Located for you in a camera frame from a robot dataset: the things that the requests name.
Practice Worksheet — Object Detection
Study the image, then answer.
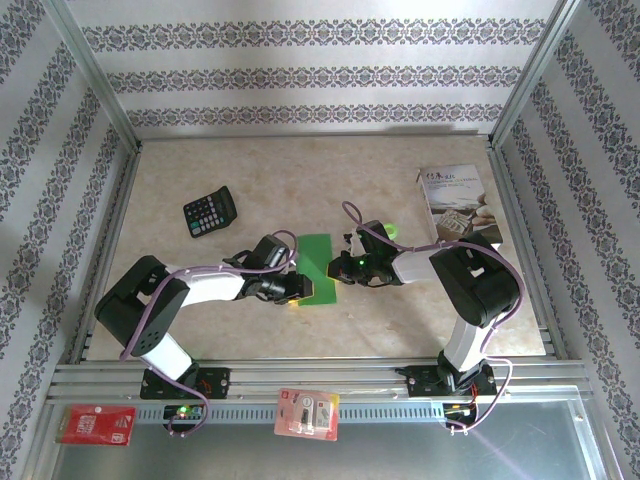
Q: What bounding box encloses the green square paper sheet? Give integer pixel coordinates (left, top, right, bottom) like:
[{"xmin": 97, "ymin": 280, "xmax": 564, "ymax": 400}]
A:
[{"xmin": 293, "ymin": 232, "xmax": 339, "ymax": 307}]

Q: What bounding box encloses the black desk calculator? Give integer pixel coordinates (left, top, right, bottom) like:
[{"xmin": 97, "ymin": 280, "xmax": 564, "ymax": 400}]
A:
[{"xmin": 182, "ymin": 185, "xmax": 239, "ymax": 240}]

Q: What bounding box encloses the book with photo cover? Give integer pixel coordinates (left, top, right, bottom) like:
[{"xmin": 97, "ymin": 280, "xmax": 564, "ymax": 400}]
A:
[{"xmin": 416, "ymin": 163, "xmax": 505, "ymax": 251}]

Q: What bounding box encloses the pink blister pack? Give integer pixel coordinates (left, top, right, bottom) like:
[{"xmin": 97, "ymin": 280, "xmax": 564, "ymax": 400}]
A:
[{"xmin": 273, "ymin": 387, "xmax": 341, "ymax": 442}]

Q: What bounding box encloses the steel shelf plate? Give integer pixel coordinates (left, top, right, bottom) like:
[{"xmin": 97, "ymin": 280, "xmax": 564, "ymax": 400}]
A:
[{"xmin": 49, "ymin": 399, "xmax": 601, "ymax": 480}]

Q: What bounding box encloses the red card package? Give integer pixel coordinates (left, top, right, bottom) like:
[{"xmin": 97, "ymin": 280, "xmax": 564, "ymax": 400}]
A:
[{"xmin": 55, "ymin": 403, "xmax": 137, "ymax": 448}]

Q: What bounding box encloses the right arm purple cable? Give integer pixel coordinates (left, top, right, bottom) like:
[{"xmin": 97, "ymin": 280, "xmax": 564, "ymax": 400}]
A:
[{"xmin": 341, "ymin": 200, "xmax": 526, "ymax": 436}]

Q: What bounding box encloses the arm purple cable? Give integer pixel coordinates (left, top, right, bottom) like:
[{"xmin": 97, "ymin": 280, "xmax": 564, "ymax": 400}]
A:
[
  {"xmin": 118, "ymin": 228, "xmax": 301, "ymax": 439},
  {"xmin": 341, "ymin": 200, "xmax": 526, "ymax": 436}
]

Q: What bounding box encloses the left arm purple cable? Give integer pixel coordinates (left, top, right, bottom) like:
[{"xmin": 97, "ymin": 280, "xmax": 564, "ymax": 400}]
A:
[{"xmin": 118, "ymin": 228, "xmax": 301, "ymax": 439}]

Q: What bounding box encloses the aluminium mounting rail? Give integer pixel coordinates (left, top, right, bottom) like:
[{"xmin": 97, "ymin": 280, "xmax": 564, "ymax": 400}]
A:
[{"xmin": 47, "ymin": 355, "xmax": 594, "ymax": 405}]

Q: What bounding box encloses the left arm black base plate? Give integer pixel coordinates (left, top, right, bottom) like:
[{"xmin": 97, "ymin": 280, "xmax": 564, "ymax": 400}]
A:
[{"xmin": 139, "ymin": 367, "xmax": 232, "ymax": 401}]

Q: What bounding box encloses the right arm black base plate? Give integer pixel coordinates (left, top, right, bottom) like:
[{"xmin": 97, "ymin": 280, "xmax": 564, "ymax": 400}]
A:
[{"xmin": 405, "ymin": 364, "xmax": 499, "ymax": 400}]

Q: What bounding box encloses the slotted grey cable duct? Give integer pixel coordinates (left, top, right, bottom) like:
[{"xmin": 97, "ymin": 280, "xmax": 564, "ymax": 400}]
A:
[{"xmin": 134, "ymin": 402, "xmax": 474, "ymax": 425}]

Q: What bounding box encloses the aluminium table edge rail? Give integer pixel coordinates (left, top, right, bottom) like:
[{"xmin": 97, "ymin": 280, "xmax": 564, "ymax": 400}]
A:
[{"xmin": 137, "ymin": 130, "xmax": 494, "ymax": 142}]

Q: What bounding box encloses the aluminium side rail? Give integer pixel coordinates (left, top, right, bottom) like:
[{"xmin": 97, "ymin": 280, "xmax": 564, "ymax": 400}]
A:
[
  {"xmin": 67, "ymin": 142, "xmax": 146, "ymax": 365},
  {"xmin": 485, "ymin": 139, "xmax": 571, "ymax": 361}
]

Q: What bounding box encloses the aluminium frame post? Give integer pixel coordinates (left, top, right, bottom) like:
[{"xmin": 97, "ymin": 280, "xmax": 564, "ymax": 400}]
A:
[
  {"xmin": 487, "ymin": 0, "xmax": 587, "ymax": 151},
  {"xmin": 42, "ymin": 0, "xmax": 144, "ymax": 151}
]

